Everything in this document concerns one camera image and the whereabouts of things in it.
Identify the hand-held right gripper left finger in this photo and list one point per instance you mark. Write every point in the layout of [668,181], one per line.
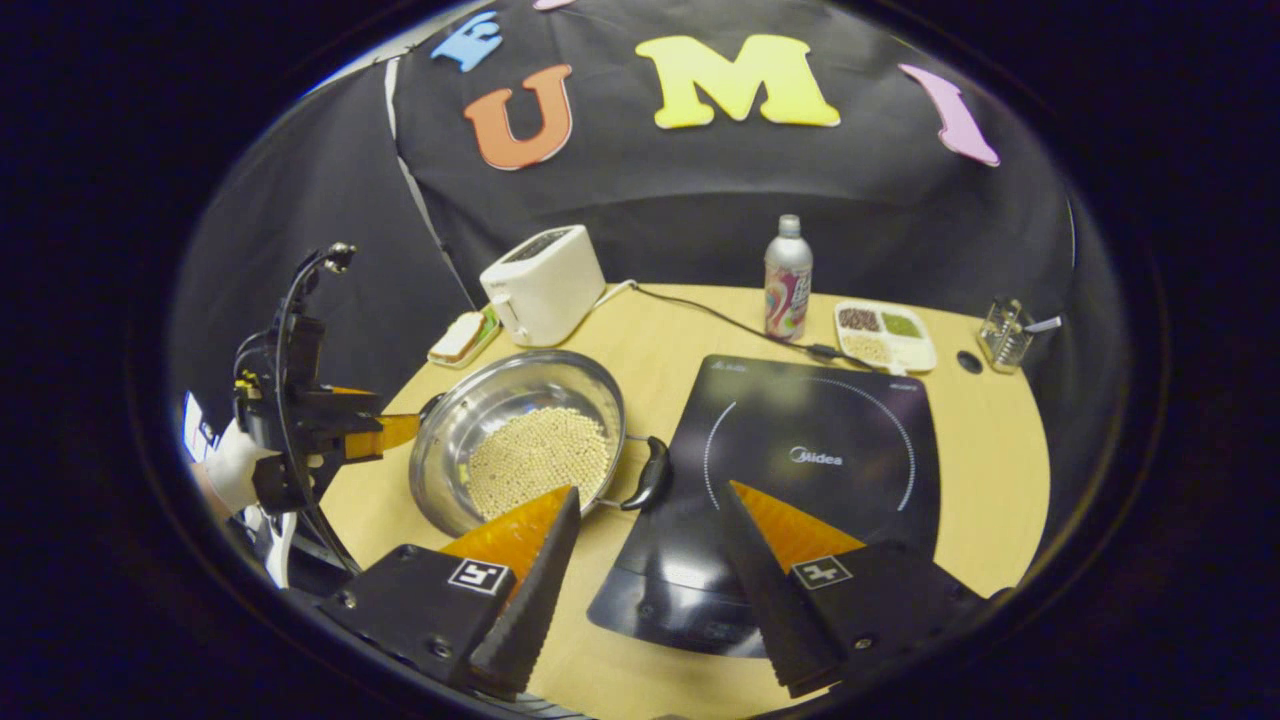
[535,600]

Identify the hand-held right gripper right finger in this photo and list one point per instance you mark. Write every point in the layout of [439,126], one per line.
[765,600]

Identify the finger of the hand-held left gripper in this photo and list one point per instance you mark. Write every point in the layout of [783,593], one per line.
[345,403]
[385,435]

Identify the pile of soybeans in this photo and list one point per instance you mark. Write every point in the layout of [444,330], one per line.
[540,460]

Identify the black induction cooktop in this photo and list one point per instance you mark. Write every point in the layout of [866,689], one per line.
[800,410]

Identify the bright blue-white screen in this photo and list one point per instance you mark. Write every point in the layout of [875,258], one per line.
[200,430]

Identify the bread slice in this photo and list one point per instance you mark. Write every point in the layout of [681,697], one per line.
[458,337]

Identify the small green plate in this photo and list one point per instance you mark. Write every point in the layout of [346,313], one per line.
[485,340]

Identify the white toaster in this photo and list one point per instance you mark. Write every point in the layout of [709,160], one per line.
[545,290]

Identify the white divided bean tray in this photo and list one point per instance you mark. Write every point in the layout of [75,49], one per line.
[885,335]

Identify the silver drink bottle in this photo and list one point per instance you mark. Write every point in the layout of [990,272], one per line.
[788,290]

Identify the clear utensil holder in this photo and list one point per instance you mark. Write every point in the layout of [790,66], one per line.
[1003,340]

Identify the metal utensil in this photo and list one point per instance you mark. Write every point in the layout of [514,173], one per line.
[1045,324]

